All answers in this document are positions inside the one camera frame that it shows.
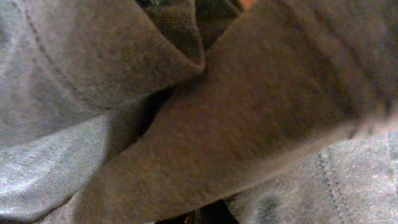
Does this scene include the dark teal t-shirt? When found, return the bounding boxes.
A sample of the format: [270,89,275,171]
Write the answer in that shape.
[1,1,397,223]

